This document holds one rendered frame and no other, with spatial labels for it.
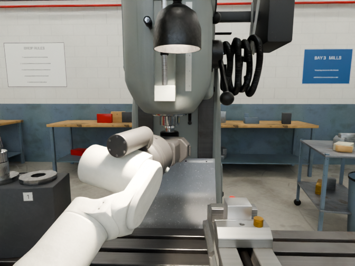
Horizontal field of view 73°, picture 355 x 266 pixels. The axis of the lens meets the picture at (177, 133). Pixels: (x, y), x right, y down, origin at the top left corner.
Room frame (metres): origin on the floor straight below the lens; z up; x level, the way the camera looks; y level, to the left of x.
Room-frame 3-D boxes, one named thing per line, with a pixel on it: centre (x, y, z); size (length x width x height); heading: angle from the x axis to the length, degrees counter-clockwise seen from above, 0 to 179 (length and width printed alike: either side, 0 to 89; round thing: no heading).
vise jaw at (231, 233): (0.53, -0.15, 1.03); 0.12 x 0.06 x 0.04; 89
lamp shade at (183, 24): (0.38, 0.00, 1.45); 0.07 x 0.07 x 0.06
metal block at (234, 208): (0.59, -0.15, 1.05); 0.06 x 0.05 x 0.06; 89
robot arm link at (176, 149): (0.51, 0.05, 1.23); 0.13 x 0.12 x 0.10; 73
